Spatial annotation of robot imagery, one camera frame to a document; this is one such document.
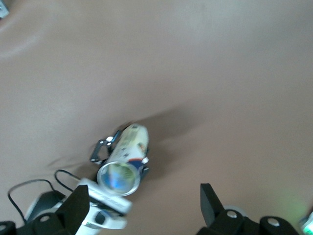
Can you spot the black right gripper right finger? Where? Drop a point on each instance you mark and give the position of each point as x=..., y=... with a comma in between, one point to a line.
x=212, y=208

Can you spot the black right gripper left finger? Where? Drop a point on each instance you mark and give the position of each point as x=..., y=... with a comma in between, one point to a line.
x=75, y=205

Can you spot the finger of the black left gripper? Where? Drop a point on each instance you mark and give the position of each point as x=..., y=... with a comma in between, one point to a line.
x=97, y=147
x=144, y=171

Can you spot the clear plastic tennis ball can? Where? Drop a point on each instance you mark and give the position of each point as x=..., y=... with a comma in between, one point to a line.
x=127, y=149

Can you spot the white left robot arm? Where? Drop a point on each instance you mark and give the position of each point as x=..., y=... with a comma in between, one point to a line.
x=42, y=200

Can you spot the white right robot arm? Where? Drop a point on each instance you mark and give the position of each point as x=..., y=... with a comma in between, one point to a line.
x=308, y=226

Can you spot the grey metal table clamp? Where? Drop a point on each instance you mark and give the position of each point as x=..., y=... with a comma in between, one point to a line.
x=3, y=12

